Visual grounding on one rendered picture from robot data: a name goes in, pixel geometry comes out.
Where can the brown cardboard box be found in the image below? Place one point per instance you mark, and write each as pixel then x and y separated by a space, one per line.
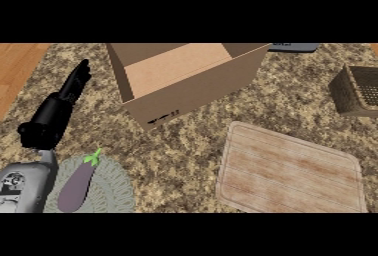
pixel 184 83

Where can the grey woven round placemat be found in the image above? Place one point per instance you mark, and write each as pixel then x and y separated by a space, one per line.
pixel 116 190

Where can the purple eggplant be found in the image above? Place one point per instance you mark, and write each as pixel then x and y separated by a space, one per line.
pixel 76 189

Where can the dark grey flat appliance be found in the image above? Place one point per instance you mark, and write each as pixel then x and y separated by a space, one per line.
pixel 293 47

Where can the wooden cutting board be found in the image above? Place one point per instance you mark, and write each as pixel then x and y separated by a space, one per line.
pixel 290 173

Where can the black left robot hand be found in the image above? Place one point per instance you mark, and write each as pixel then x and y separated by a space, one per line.
pixel 52 115

